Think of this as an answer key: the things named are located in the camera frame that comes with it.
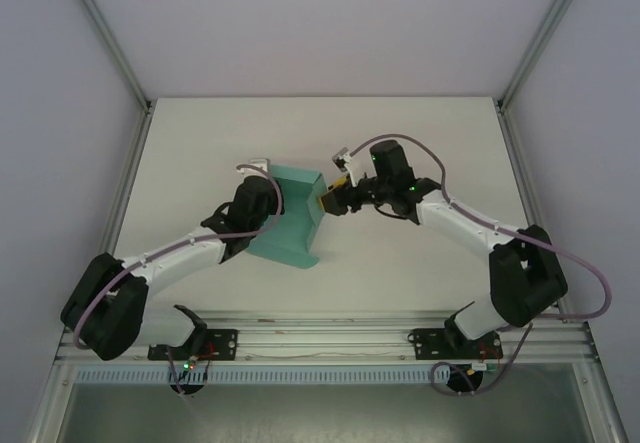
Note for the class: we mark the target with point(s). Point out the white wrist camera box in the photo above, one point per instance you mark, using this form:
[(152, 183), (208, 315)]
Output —
[(257, 163), (347, 165)]

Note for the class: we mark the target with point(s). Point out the teal paper box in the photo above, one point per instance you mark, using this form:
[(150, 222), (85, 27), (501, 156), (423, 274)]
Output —
[(295, 223)]

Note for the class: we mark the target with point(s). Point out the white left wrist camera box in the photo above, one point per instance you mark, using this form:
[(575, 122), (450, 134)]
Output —
[(257, 163)]

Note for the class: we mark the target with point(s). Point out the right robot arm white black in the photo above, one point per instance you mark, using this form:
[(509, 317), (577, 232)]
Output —
[(525, 283)]

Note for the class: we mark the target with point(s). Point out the aluminium table side rail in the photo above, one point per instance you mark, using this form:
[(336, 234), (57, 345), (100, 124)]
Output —
[(520, 173), (132, 173)]

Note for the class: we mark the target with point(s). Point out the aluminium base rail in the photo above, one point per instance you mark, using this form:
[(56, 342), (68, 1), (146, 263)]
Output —
[(325, 335)]

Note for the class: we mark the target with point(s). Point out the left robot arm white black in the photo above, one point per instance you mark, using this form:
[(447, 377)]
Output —
[(105, 313)]

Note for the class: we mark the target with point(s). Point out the aluminium frame post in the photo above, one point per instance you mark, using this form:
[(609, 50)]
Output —
[(107, 33), (545, 33)]

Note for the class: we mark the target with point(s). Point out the grey metal panel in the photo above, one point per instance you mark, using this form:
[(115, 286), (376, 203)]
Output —
[(320, 413)]

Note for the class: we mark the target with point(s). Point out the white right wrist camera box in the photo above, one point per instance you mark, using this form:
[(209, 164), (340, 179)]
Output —
[(347, 165)]

